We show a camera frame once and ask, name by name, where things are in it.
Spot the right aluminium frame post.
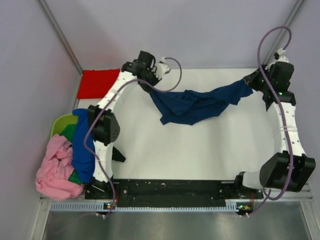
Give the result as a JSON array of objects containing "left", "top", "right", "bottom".
[{"left": 256, "top": 0, "right": 307, "bottom": 68}]

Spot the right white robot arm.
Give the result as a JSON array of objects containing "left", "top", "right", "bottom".
[{"left": 233, "top": 58, "right": 316, "bottom": 198}]

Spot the folded red t shirt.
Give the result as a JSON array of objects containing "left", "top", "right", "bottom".
[{"left": 76, "top": 68, "right": 120, "bottom": 100}]

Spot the green t shirt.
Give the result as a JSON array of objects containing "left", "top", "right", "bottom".
[{"left": 60, "top": 124, "right": 82, "bottom": 185}]

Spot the pink t shirt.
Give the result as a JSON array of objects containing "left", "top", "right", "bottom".
[{"left": 35, "top": 134, "right": 84, "bottom": 202}]

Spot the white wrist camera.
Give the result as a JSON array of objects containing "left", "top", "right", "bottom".
[
  {"left": 273, "top": 48, "right": 289, "bottom": 63},
  {"left": 156, "top": 57, "right": 171, "bottom": 78}
]

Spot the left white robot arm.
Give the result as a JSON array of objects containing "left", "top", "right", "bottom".
[{"left": 83, "top": 51, "right": 171, "bottom": 199}]

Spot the grey slotted cable duct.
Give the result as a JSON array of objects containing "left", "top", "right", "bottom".
[{"left": 50, "top": 201, "right": 239, "bottom": 213}]

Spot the green plastic basket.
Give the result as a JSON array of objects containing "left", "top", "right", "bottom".
[{"left": 50, "top": 113, "right": 79, "bottom": 138}]

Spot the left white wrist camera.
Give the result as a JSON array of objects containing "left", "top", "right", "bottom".
[{"left": 156, "top": 57, "right": 171, "bottom": 78}]

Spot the aluminium frame post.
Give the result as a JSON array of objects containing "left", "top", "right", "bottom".
[
  {"left": 256, "top": 0, "right": 307, "bottom": 68},
  {"left": 36, "top": 0, "right": 84, "bottom": 75}
]

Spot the navy blue t shirt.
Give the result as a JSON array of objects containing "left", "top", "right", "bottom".
[{"left": 150, "top": 79, "right": 253, "bottom": 126}]

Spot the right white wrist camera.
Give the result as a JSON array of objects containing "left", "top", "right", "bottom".
[{"left": 273, "top": 48, "right": 289, "bottom": 63}]

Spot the black t shirt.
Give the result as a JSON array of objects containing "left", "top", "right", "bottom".
[{"left": 111, "top": 146, "right": 126, "bottom": 163}]

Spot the left aluminium frame post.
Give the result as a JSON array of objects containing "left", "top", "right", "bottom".
[{"left": 36, "top": 0, "right": 84, "bottom": 75}]

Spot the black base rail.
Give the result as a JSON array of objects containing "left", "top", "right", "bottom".
[{"left": 84, "top": 178, "right": 253, "bottom": 208}]

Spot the bright blue t shirt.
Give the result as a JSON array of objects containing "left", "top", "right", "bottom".
[{"left": 71, "top": 108, "right": 95, "bottom": 184}]

